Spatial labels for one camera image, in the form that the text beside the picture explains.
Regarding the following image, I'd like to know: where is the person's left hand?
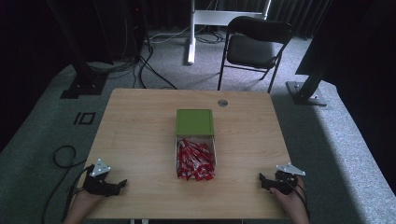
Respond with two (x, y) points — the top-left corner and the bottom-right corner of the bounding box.
(72, 189), (106, 214)

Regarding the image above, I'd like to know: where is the dark computer tower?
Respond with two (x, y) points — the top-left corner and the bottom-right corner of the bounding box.
(122, 0), (150, 62)

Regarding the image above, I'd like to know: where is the bundle of floor cables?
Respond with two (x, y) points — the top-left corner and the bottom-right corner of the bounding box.
(86, 57), (139, 80)

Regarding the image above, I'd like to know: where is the green box sleeve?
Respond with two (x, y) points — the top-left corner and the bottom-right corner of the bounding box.
(175, 108), (216, 137)

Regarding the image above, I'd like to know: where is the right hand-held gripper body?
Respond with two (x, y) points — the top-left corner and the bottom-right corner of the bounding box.
(264, 162), (306, 196)

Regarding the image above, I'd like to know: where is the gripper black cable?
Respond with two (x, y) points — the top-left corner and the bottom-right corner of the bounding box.
(41, 145), (94, 224)
(281, 172), (312, 222)

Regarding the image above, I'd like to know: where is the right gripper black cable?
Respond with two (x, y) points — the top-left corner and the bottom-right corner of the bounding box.
(281, 172), (312, 222)

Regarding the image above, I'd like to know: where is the white desk frame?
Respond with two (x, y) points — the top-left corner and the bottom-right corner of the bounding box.
(187, 0), (273, 65)

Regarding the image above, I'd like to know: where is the pile of red packets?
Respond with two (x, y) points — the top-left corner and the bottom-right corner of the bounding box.
(176, 138), (216, 182)

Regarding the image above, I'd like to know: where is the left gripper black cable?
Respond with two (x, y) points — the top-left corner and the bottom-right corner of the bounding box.
(41, 145), (94, 224)

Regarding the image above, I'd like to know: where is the black folding chair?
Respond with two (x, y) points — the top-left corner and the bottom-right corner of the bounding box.
(217, 15), (294, 94)

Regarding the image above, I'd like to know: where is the clear plastic container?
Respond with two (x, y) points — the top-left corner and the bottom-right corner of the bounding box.
(174, 134), (218, 181)

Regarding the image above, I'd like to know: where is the black stand with metal base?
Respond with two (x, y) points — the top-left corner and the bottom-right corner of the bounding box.
(285, 0), (335, 107)

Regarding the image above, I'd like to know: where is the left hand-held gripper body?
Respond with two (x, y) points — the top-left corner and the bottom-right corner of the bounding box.
(81, 158), (121, 197)

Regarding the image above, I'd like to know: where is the black floor cable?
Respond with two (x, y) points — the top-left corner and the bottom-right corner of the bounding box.
(137, 46), (179, 91)

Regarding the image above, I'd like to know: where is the person's right hand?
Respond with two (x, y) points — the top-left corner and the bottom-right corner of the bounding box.
(269, 175), (306, 216)

